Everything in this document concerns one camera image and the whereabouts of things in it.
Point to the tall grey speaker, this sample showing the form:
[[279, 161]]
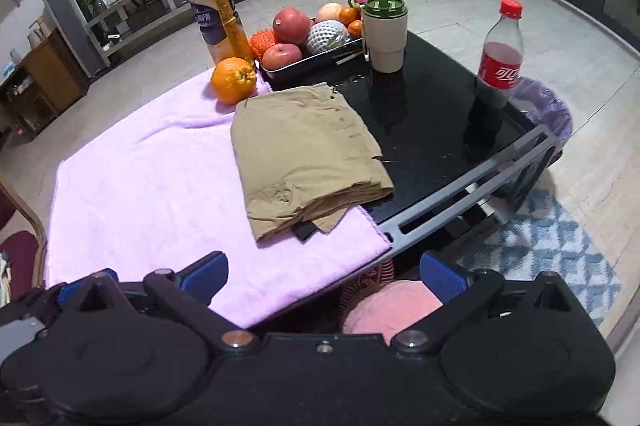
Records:
[[75, 26]]

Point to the wooden cabinet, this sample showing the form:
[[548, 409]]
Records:
[[45, 76]]

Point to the red patterned cloth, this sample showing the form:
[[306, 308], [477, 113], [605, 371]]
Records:
[[367, 278]]

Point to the black fruit tray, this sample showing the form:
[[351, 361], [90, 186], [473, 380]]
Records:
[[310, 68]]

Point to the pink towel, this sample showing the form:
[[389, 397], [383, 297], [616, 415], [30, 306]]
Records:
[[150, 196]]

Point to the white pen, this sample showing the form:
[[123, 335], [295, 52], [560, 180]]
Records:
[[350, 57]]

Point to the white cup with green lid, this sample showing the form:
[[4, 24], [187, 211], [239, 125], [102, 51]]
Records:
[[385, 36]]

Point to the pink fluffy cloth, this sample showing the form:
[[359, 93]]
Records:
[[395, 308]]

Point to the red label cola bottle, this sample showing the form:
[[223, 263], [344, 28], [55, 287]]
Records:
[[499, 66]]

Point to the trash bin with purple bag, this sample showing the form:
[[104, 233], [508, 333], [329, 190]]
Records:
[[547, 106]]

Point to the large orange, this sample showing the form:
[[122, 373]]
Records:
[[233, 81]]

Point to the blue and white rug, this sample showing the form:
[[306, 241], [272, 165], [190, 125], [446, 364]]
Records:
[[550, 251]]

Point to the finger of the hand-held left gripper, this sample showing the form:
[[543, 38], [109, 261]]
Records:
[[67, 296]]

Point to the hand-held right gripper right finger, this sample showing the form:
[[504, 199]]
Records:
[[440, 277]]

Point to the large red apple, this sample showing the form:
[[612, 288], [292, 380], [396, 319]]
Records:
[[291, 26]]

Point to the khaki pants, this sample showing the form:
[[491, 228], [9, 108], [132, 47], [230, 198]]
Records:
[[305, 146]]

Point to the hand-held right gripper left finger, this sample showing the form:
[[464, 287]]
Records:
[[205, 275]]

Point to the pale peach fruit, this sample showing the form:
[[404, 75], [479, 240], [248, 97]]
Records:
[[329, 12]]

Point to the small red apple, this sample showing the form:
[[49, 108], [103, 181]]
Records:
[[282, 56]]

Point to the pear in white foam net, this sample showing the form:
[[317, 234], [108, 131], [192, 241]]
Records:
[[327, 36]]

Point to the wooden chair with red cushion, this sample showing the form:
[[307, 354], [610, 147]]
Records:
[[20, 251]]

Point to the orange juice bottle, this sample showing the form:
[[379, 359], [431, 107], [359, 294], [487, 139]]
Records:
[[215, 11]]

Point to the small tangerine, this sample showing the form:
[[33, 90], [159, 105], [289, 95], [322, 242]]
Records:
[[355, 29], [348, 16]]

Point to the orange spiky fruit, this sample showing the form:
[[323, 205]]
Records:
[[262, 43]]

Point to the grey metal table frame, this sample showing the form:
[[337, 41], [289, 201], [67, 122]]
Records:
[[470, 188]]

